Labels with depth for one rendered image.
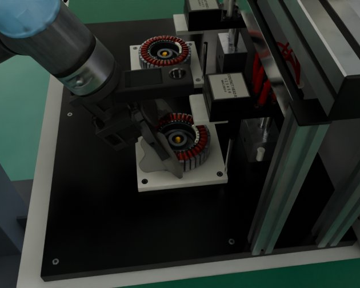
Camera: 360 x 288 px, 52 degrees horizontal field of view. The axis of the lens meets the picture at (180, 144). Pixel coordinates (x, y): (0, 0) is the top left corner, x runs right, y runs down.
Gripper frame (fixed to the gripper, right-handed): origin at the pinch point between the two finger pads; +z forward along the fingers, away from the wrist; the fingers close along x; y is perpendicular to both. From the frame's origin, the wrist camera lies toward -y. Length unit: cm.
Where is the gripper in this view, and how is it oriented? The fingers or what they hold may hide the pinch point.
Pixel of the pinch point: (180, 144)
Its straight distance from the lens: 64.9
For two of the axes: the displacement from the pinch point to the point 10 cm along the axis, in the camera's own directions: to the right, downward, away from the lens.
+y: -8.6, 4.0, 3.2
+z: 5.0, 5.1, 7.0
